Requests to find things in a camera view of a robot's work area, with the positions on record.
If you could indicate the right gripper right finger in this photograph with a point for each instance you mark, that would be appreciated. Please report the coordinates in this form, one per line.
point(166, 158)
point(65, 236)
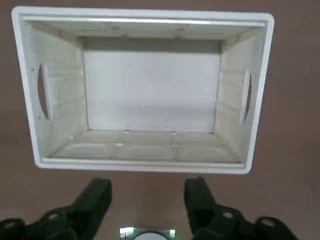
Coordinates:
point(200, 200)

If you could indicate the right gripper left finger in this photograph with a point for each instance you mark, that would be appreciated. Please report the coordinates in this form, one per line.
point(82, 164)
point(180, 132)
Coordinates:
point(95, 200)

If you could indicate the white folding storage box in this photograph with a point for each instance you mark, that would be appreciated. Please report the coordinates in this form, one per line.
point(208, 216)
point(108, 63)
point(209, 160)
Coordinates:
point(150, 95)

